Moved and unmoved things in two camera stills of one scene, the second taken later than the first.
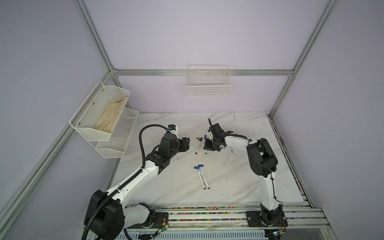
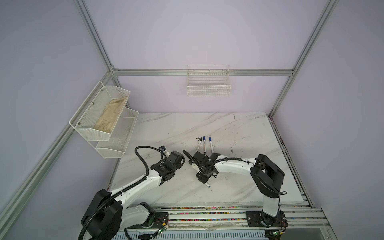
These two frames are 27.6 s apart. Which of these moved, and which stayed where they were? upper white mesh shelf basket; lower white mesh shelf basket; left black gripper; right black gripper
Moved: right black gripper; left black gripper
Stayed: lower white mesh shelf basket; upper white mesh shelf basket
